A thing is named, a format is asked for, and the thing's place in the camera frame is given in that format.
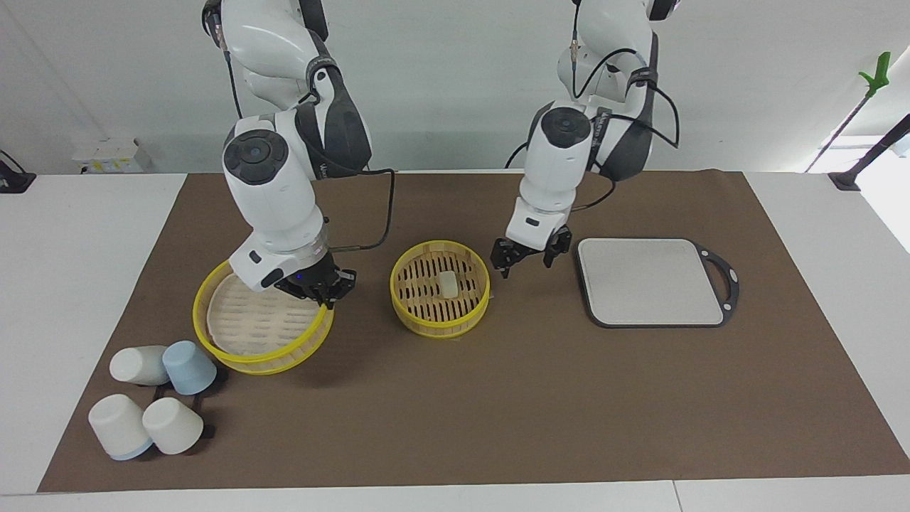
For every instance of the yellow bamboo steamer lid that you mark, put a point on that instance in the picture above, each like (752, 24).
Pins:
(249, 327)

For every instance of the grey cutting board black rim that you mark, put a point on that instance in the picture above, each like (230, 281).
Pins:
(640, 284)

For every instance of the brown table mat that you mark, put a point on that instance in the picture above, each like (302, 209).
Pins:
(498, 412)

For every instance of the black clamp foot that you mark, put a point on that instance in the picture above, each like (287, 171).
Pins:
(14, 180)

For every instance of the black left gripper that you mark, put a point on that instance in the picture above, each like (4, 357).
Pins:
(534, 252)

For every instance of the plain white cup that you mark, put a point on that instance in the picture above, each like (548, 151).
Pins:
(173, 425)

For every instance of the yellow bamboo steamer basket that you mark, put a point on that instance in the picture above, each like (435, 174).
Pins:
(416, 291)

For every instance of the white steamed bun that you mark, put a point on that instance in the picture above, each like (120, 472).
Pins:
(448, 284)

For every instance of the white cardboard box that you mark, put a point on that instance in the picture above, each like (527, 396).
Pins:
(114, 155)

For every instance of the light blue cup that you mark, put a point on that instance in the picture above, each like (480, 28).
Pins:
(188, 368)

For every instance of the green tipped thin pole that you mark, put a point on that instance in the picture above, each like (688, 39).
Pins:
(878, 75)

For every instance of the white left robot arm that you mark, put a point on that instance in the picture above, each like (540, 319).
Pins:
(561, 163)

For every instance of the white cup blue rim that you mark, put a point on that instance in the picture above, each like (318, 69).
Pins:
(117, 425)

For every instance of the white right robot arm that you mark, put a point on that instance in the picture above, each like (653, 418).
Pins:
(274, 192)

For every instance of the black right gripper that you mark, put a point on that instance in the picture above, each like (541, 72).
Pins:
(313, 279)

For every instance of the black stand with foot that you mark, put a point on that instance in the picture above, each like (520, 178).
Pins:
(864, 160)

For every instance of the white cup lying sideways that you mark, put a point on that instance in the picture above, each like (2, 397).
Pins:
(135, 365)

